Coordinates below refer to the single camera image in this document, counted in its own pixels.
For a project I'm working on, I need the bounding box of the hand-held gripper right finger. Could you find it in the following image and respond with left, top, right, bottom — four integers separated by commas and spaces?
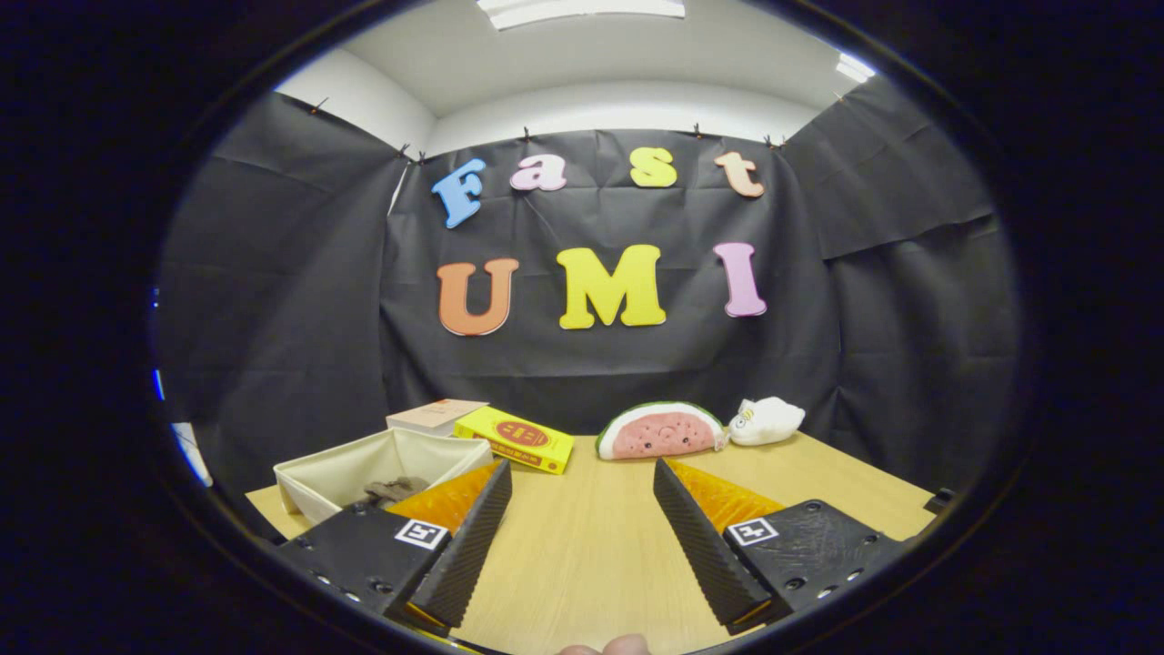
653, 457, 910, 636

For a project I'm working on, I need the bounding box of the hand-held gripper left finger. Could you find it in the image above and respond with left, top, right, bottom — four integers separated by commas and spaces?
273, 458, 514, 636

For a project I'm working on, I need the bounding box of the cream fabric storage box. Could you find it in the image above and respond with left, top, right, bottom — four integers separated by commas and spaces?
273, 427, 495, 527

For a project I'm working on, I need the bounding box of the watermelon slice plush toy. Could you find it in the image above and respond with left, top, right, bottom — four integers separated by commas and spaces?
596, 401, 728, 461

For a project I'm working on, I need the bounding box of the yellow book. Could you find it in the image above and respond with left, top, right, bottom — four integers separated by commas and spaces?
453, 406, 576, 476

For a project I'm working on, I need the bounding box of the beige book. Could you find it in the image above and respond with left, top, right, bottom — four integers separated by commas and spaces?
386, 398, 490, 438

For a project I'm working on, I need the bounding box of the white plush toy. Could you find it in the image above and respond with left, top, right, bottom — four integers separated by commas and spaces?
727, 397, 807, 447

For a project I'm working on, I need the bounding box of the long ceiling light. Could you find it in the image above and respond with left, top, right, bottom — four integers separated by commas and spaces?
477, 0, 687, 31

